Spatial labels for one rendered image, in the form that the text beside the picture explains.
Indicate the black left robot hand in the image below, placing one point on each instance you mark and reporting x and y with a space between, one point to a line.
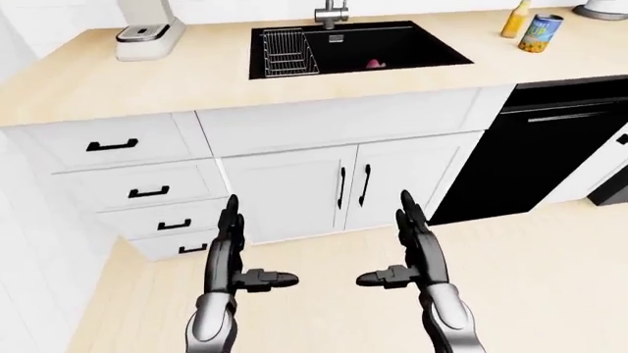
223 257

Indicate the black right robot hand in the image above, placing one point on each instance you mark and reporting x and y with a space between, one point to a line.
426 257

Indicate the pink object in sink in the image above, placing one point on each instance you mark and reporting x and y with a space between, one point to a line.
374 64

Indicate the black kitchen sink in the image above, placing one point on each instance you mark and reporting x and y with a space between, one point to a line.
363 48

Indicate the steel sink faucet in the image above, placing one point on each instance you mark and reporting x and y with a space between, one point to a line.
332 13

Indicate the white cabinet door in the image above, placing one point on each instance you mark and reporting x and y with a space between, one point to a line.
289 191
402 180

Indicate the black dishwasher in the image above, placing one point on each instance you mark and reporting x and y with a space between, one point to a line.
530 147

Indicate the white coffee machine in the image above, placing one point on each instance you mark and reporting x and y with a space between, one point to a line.
147 31

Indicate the yellow labelled tin can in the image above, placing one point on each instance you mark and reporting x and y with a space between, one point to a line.
539 34

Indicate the yellow glass bottle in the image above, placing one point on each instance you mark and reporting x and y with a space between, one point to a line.
515 20

